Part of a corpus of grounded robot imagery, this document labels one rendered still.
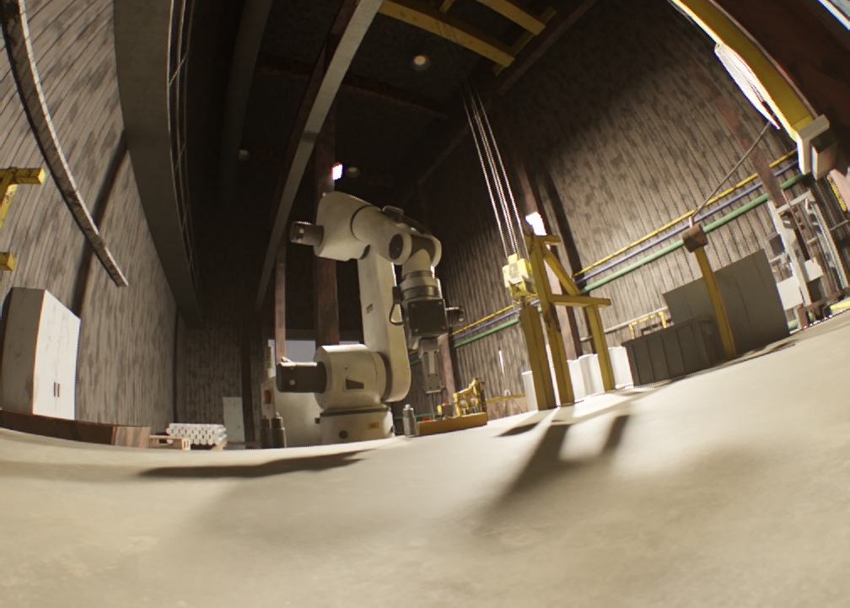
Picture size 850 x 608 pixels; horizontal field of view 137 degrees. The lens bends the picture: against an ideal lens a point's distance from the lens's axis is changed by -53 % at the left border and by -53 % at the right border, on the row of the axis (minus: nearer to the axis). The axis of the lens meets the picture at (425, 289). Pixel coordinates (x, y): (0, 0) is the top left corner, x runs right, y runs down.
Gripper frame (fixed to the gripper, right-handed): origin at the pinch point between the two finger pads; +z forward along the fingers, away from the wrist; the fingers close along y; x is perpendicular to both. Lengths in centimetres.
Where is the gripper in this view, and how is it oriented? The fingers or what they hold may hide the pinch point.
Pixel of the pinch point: (432, 382)
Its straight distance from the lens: 130.9
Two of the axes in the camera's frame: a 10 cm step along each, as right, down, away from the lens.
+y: 1.1, -3.5, -9.3
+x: 9.8, -0.8, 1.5
